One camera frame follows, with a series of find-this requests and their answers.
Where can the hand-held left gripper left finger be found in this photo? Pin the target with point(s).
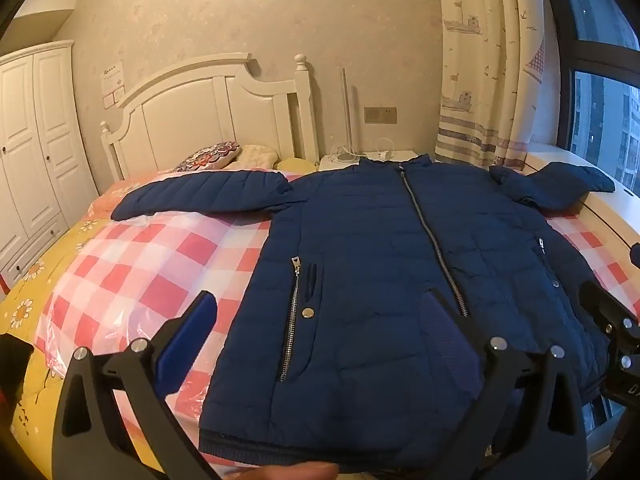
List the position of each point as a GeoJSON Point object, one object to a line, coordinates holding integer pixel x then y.
{"type": "Point", "coordinates": [191, 329]}

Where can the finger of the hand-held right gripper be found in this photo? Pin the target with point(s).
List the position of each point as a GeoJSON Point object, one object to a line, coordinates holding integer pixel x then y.
{"type": "Point", "coordinates": [602, 307]}

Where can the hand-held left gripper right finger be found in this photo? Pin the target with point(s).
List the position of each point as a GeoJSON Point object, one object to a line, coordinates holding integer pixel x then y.
{"type": "Point", "coordinates": [436, 321]}

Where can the navy blue puffer jacket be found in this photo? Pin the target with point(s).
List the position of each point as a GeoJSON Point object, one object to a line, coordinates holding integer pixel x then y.
{"type": "Point", "coordinates": [370, 260]}

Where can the pink checked blanket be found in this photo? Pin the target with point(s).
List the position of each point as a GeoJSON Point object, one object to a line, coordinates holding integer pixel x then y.
{"type": "Point", "coordinates": [165, 265]}

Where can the yellow floral quilt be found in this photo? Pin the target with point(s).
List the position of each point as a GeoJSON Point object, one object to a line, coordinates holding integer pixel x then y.
{"type": "Point", "coordinates": [30, 290]}

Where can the patterned round pillow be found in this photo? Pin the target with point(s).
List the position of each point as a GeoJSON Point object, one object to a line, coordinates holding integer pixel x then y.
{"type": "Point", "coordinates": [207, 156]}

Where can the cream pillow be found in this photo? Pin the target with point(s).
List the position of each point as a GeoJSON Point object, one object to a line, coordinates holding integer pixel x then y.
{"type": "Point", "coordinates": [256, 155]}

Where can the white nightstand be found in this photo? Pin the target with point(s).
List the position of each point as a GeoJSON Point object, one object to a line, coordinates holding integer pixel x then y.
{"type": "Point", "coordinates": [332, 164]}

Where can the yellow pillow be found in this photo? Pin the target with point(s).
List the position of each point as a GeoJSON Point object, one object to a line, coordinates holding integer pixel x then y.
{"type": "Point", "coordinates": [295, 165]}

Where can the white bed headboard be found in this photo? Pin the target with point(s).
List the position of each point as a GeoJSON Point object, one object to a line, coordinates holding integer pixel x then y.
{"type": "Point", "coordinates": [200, 110]}

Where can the white pole lamp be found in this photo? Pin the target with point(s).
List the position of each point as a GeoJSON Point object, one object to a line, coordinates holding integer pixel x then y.
{"type": "Point", "coordinates": [346, 110]}

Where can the white wardrobe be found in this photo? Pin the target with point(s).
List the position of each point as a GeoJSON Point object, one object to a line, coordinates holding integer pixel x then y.
{"type": "Point", "coordinates": [35, 150]}

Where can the dark framed window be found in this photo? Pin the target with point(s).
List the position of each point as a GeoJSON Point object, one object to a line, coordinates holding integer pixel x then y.
{"type": "Point", "coordinates": [600, 50]}

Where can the ship print curtain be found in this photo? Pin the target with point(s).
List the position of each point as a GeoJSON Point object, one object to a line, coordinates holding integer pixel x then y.
{"type": "Point", "coordinates": [480, 60]}

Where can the wall paper notes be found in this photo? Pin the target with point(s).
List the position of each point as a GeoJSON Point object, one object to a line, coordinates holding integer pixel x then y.
{"type": "Point", "coordinates": [112, 82]}

